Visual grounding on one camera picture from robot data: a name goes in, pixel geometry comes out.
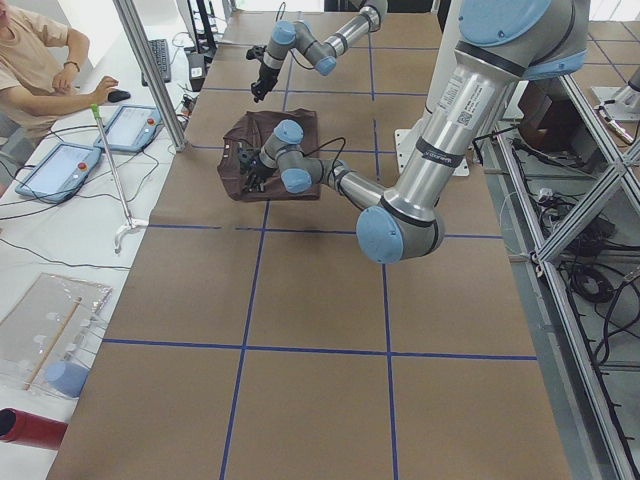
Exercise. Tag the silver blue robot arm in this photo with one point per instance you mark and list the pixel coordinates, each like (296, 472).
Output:
(288, 36)
(499, 44)

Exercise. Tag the black computer mouse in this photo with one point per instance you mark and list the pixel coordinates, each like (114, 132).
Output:
(116, 96)

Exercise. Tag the person's hand on mouse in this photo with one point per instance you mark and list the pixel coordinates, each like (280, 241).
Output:
(106, 85)

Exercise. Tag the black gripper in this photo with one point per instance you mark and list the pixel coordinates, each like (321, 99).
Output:
(256, 173)
(264, 78)

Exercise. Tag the blue plastic cup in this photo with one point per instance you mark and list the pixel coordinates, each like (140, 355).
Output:
(66, 377)

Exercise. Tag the person in beige shirt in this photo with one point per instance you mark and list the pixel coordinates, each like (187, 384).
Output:
(40, 60)

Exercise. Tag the red cylinder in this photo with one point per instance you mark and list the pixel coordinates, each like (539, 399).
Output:
(27, 429)

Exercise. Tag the green handled reacher stick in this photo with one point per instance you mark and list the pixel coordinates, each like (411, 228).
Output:
(131, 224)

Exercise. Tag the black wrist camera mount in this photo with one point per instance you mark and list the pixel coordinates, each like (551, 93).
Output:
(256, 52)
(247, 158)

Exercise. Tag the clear plastic bag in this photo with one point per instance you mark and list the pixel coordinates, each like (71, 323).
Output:
(30, 325)

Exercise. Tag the aluminium side frame rail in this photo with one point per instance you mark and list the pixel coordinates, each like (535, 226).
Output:
(567, 189)

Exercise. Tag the black keyboard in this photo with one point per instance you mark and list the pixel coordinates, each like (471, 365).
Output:
(161, 55)

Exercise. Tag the brown t-shirt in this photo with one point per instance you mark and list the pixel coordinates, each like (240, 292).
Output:
(286, 140)

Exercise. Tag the blue teach pendant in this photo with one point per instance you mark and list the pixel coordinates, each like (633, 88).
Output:
(61, 174)
(131, 128)

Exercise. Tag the far blue teach pendant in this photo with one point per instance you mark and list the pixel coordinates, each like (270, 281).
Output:
(131, 128)

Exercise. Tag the wooden stick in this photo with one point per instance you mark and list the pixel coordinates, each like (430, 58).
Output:
(50, 346)

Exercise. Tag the aluminium frame post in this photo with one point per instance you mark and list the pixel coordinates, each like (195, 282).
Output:
(138, 41)

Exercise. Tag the near blue teach pendant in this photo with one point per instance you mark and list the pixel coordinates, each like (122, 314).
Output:
(61, 174)

